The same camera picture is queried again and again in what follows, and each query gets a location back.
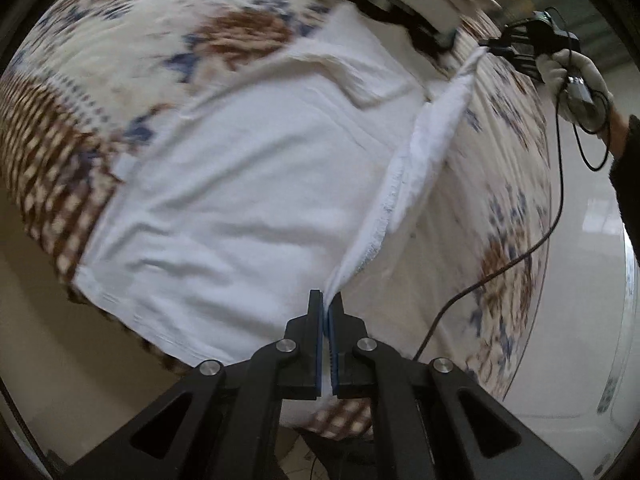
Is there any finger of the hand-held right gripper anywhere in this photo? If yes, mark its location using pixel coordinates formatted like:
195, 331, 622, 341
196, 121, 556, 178
481, 24, 545, 84

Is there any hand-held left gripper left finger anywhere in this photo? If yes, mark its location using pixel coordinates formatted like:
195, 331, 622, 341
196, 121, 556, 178
65, 289, 324, 480

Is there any white t-shirt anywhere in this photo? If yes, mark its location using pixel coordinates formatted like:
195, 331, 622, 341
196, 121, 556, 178
74, 6, 488, 427

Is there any black cable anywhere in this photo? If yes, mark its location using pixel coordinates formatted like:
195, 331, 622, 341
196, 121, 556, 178
414, 6, 616, 361

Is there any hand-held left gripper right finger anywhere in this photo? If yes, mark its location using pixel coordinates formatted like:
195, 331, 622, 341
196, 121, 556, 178
325, 292, 584, 480

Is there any person's right forearm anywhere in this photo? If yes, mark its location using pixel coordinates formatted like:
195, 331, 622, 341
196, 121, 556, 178
604, 109, 640, 266

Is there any floral patterned blanket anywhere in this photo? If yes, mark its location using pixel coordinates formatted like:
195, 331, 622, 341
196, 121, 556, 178
0, 0, 553, 436

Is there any person's right hand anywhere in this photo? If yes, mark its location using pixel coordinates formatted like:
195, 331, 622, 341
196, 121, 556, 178
536, 49, 614, 134

